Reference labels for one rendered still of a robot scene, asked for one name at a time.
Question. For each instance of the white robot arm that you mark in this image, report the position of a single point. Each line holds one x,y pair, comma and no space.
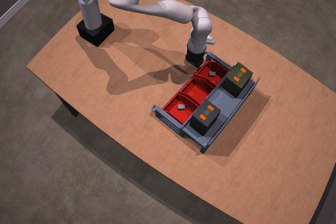
169,9

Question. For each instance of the black case with orange latches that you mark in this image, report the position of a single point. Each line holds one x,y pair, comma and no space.
203,118

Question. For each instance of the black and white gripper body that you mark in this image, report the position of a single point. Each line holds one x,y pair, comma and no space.
195,53

